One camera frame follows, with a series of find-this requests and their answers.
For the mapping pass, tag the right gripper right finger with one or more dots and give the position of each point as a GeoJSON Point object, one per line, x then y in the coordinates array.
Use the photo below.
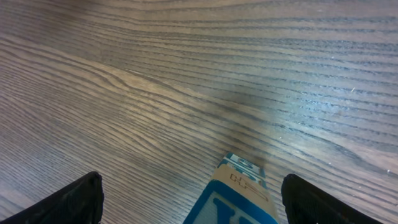
{"type": "Point", "coordinates": [307, 204]}

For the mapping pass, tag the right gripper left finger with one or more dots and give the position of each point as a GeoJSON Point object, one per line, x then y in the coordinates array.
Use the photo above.
{"type": "Point", "coordinates": [80, 202]}

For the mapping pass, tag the blue X block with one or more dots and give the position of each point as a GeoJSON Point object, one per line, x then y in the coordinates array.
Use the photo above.
{"type": "Point", "coordinates": [236, 193]}

